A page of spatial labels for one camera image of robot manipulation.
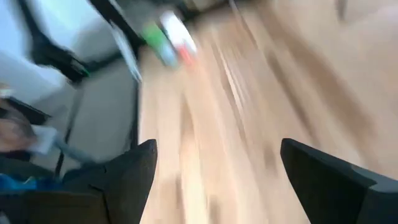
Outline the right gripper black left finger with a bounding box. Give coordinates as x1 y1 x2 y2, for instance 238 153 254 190
63 139 159 224

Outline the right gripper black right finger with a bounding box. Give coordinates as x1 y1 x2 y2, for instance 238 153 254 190
280 138 398 224

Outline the green capped supplement bottle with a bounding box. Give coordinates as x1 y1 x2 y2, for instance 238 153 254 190
141 21 180 68

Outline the small orange vial white cap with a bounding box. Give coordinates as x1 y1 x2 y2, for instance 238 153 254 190
159 10 199 65

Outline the white handheld device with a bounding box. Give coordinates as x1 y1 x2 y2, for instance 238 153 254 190
29 124 58 155

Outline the silver aluminium bracket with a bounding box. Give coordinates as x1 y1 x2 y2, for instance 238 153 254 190
110 21 143 83

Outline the black aluminium table frame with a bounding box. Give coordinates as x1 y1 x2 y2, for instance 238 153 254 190
17 0 147 150

